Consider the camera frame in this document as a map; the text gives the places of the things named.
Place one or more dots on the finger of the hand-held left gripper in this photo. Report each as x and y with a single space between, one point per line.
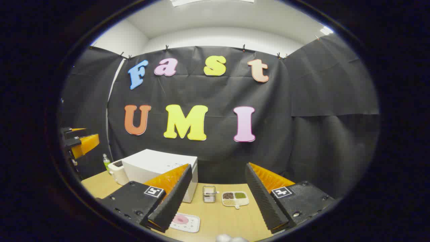
88 143
77 129

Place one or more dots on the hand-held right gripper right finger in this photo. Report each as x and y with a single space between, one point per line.
265 201

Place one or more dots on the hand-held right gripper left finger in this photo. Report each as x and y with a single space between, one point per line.
174 201

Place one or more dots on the pink ham slice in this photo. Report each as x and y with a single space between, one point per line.
181 220

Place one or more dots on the white square cherry-print plate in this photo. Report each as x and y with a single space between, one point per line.
193 226

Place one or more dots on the white microwave oven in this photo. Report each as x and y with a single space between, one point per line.
151 164

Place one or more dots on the white divided dish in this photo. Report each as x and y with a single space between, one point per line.
242 201

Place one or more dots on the pile of green mung beans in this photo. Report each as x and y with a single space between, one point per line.
240 195

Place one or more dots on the clear bottle with green label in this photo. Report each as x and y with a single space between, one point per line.
106 163

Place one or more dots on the pile of soybeans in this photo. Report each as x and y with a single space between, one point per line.
229 202

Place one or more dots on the pile of red beans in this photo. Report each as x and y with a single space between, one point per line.
228 195

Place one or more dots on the small white toaster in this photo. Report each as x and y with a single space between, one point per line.
117 173

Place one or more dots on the long ceiling light panel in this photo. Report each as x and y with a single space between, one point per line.
188 2

